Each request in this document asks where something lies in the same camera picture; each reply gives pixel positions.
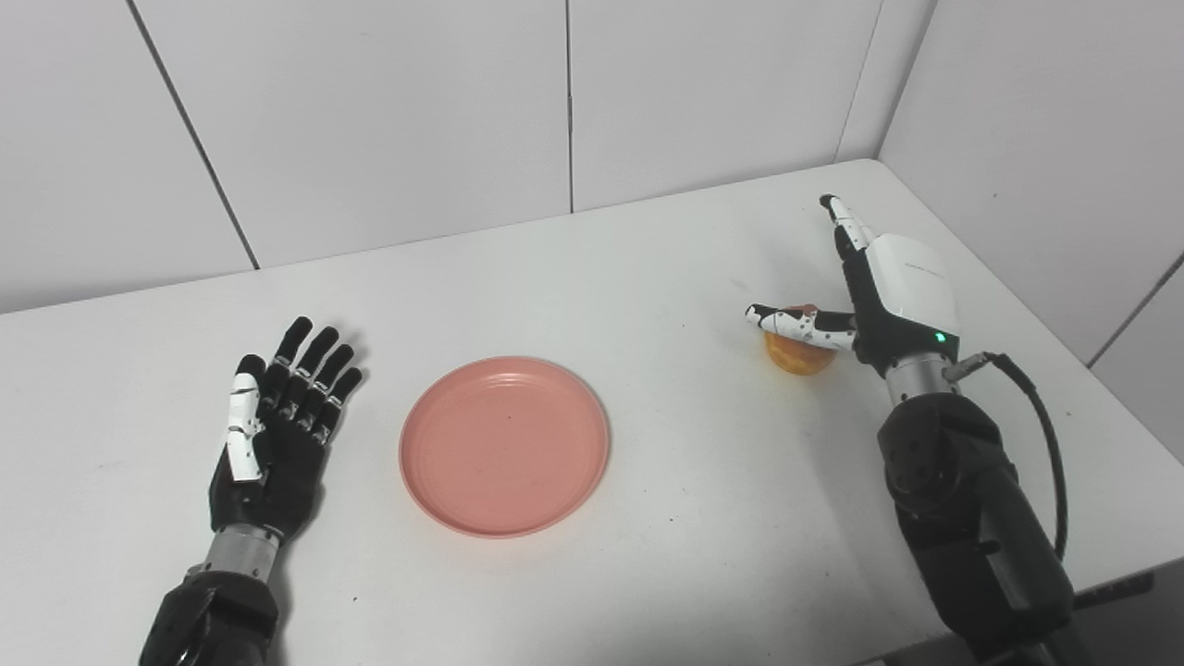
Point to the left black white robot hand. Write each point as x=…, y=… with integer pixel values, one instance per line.
x=277, y=435

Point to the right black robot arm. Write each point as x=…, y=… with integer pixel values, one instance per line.
x=971, y=518

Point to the pink round plate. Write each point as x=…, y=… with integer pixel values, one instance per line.
x=504, y=446

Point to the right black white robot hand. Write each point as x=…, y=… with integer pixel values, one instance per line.
x=879, y=296

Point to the orange cream puff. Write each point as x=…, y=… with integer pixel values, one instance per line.
x=800, y=356

